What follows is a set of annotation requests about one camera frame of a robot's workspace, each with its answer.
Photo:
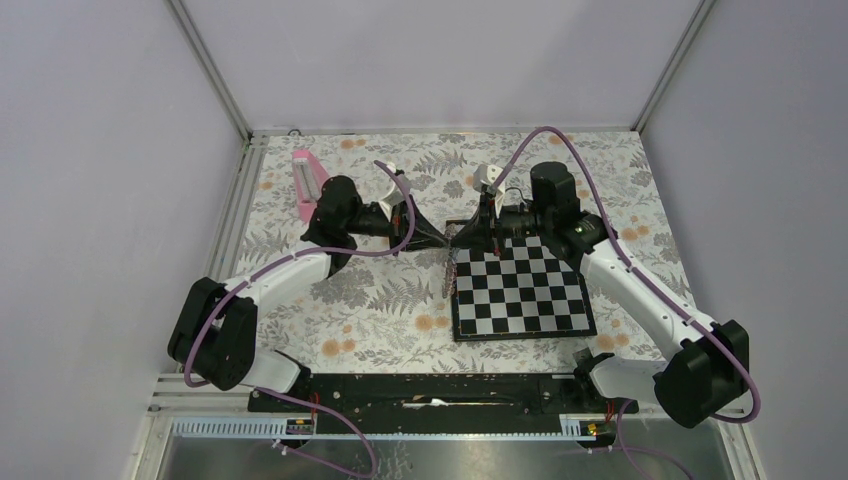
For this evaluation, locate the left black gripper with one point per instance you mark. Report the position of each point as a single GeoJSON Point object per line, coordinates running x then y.
{"type": "Point", "coordinates": [424, 234]}

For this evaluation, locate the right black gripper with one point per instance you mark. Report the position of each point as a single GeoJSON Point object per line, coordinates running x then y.
{"type": "Point", "coordinates": [486, 233]}

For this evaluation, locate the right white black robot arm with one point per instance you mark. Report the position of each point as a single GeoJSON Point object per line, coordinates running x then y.
{"type": "Point", "coordinates": [703, 365]}

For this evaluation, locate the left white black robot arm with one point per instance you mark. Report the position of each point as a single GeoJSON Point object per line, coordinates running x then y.
{"type": "Point", "coordinates": [215, 335]}

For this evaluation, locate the black white chessboard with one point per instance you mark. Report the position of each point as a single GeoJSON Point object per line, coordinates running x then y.
{"type": "Point", "coordinates": [523, 293]}

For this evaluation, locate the pink metronome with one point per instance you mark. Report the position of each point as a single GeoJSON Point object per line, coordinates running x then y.
{"type": "Point", "coordinates": [309, 175]}

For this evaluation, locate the floral patterned table mat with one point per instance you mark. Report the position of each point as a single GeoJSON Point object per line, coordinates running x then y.
{"type": "Point", "coordinates": [392, 314]}

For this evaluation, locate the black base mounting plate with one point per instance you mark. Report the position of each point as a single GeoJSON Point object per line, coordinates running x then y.
{"type": "Point", "coordinates": [349, 397]}

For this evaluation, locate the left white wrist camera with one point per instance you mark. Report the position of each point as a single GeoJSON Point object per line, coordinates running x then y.
{"type": "Point", "coordinates": [398, 186]}

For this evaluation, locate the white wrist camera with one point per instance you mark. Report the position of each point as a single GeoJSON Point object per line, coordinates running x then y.
{"type": "Point", "coordinates": [484, 179]}
{"type": "Point", "coordinates": [398, 186]}

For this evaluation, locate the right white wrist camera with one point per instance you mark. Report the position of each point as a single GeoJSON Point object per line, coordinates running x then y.
{"type": "Point", "coordinates": [484, 179]}

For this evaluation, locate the grey slotted cable duct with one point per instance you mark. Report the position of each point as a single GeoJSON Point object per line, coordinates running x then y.
{"type": "Point", "coordinates": [431, 426]}

